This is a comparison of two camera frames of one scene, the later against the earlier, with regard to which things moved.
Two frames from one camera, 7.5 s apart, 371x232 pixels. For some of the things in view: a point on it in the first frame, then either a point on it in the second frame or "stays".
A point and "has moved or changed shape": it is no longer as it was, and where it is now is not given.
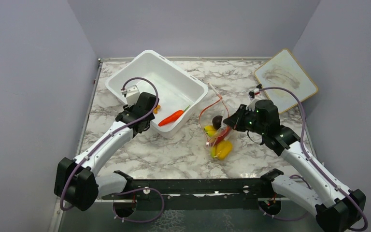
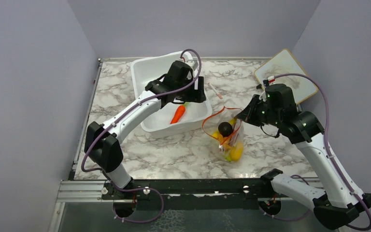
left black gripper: [128, 108] to [196, 95]
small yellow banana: [210, 130] has moved or changed shape
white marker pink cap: [219, 95] stays
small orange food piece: [155, 110] has moved or changed shape
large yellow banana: [213, 151] to [218, 136]
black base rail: [201, 194] stays
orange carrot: [172, 117] has moved or changed shape
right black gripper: [235, 120] to [246, 115]
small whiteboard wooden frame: [283, 70] stays
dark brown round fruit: [217, 121] to [225, 129]
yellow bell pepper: [223, 149] to [235, 152]
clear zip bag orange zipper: [217, 128] has moved or changed shape
